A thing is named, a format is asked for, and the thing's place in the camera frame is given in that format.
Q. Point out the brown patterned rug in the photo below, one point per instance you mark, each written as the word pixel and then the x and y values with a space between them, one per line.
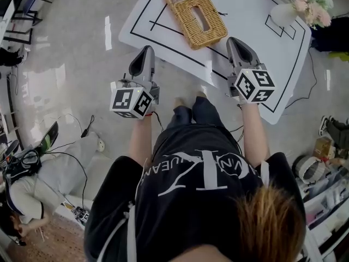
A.
pixel 54 241

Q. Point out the person's left forearm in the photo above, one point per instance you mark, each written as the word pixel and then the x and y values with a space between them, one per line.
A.
pixel 141 140

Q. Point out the black backpack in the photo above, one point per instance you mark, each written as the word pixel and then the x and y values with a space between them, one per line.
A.
pixel 23 161

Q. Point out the wicker box with slotted lid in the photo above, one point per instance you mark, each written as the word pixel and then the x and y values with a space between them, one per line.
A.
pixel 200 20

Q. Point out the person's beige left shoe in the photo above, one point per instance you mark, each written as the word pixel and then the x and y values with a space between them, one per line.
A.
pixel 180 101

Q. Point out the white vase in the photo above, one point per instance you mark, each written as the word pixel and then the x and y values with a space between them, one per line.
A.
pixel 283 14

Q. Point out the brown cardboard box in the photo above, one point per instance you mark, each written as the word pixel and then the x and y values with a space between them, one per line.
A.
pixel 323 146

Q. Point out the person's beige right shoe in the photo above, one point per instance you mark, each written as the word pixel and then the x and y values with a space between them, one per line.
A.
pixel 201 94

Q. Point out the person's beige shoe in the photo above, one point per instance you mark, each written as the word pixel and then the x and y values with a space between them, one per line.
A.
pixel 180 101
pixel 201 94

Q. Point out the white woven basket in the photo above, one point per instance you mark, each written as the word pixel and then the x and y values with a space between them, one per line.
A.
pixel 310 169

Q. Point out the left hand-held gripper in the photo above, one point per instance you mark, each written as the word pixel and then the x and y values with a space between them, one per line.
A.
pixel 128 100

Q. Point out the person's right forearm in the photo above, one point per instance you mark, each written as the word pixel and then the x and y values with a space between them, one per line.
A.
pixel 255 132

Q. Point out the person's dark trousers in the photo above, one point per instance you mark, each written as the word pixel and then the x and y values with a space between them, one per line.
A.
pixel 203 113

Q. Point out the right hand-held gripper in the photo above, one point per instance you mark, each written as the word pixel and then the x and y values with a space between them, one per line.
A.
pixel 252 84

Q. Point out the black metal chair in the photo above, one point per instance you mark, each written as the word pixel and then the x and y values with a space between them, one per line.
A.
pixel 26 12

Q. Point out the black bag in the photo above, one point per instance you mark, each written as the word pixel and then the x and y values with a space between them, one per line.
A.
pixel 331 34

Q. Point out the yellow-green cloth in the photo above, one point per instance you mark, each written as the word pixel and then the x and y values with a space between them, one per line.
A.
pixel 339 56

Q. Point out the person's black printed t-shirt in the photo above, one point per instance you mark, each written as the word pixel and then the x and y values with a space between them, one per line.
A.
pixel 191 217

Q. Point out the black laptop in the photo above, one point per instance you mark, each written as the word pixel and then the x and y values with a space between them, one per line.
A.
pixel 50 136

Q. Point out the white storage shelf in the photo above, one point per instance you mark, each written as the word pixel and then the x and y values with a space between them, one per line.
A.
pixel 327 201

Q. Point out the small black tie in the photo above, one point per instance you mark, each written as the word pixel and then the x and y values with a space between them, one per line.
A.
pixel 222 14

